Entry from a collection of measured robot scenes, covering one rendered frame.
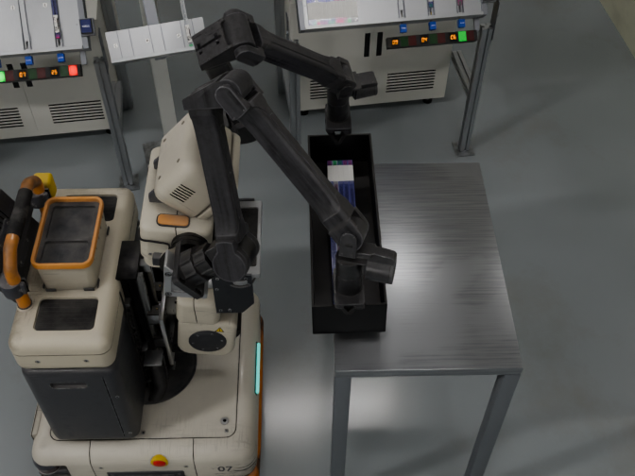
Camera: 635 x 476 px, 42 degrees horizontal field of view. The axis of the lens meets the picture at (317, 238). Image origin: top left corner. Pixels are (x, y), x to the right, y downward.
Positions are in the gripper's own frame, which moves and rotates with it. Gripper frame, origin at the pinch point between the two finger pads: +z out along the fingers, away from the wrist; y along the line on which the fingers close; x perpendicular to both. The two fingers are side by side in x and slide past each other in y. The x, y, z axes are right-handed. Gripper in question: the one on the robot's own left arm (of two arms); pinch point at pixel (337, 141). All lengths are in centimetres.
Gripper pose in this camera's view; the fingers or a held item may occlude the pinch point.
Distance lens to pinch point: 225.9
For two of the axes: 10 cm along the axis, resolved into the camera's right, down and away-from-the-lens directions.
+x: -10.0, 0.3, 0.0
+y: -0.2, -7.7, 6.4
